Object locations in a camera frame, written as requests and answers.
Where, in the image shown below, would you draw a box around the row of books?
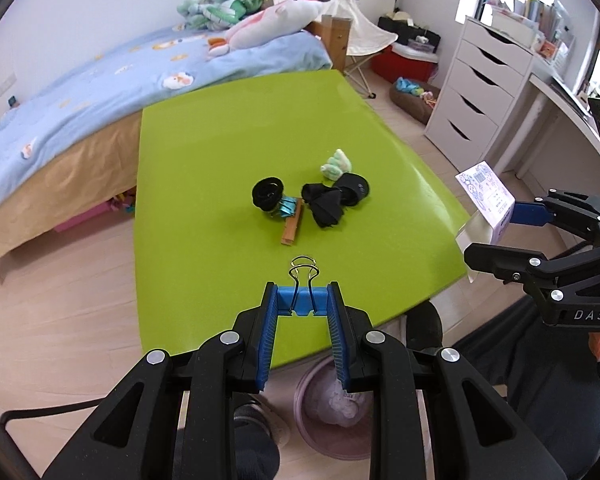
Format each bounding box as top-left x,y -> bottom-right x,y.
485,0 -> 576,63

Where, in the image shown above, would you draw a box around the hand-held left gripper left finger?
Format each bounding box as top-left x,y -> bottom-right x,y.
42,281 -> 281,480

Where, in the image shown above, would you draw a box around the red storage box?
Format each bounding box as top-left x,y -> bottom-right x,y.
370,42 -> 440,86

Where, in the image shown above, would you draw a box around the black crumpled cloth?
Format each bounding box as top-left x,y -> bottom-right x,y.
301,182 -> 343,228

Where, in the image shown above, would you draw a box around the pale green plush toy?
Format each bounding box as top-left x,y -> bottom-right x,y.
320,148 -> 355,182

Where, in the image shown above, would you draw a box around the pink toys under bed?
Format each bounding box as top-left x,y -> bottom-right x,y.
52,192 -> 137,233

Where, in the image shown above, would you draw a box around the white folding chair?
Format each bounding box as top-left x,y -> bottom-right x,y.
272,0 -> 398,98

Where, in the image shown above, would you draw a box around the white drawer unit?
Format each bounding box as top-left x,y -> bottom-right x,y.
425,16 -> 536,161

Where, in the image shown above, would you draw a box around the black bag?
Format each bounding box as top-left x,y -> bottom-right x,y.
378,16 -> 441,46

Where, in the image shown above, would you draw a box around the tan bed frame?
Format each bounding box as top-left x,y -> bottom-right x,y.
0,120 -> 142,281

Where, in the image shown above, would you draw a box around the pink white plush toy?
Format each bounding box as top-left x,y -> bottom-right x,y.
207,0 -> 331,58

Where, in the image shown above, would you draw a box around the person's dark trouser leg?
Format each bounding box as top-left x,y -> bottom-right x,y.
450,305 -> 600,480

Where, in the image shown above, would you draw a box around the white crumpled paper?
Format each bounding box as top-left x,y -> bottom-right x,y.
320,375 -> 368,428

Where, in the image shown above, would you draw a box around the black round lid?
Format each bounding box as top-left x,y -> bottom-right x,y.
337,172 -> 372,207

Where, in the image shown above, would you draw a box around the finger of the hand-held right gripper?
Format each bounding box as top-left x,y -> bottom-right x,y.
464,241 -> 600,307
510,189 -> 600,247

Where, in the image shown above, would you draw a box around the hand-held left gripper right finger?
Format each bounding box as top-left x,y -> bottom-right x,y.
327,281 -> 568,480

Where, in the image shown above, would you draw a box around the brown pet bed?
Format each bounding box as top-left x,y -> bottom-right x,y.
389,80 -> 443,123

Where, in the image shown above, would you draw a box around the brown wooden block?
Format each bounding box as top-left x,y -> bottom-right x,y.
280,207 -> 306,247

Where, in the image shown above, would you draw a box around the bed with blue blanket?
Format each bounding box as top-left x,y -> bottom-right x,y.
0,25 -> 333,221

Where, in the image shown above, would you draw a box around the pink trash bin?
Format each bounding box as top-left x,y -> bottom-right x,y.
293,355 -> 381,461

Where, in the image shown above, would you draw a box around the white desk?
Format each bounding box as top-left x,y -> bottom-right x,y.
495,72 -> 600,181

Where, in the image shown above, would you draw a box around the white purple printed packet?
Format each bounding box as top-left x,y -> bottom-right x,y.
455,161 -> 516,283

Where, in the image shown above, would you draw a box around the blue binder clip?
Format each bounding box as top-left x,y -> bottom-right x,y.
275,256 -> 331,317

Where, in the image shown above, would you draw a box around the wooden bed post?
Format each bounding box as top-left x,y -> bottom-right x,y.
307,15 -> 353,73

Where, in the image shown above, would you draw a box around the black tape roll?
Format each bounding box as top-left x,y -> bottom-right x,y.
252,176 -> 286,212

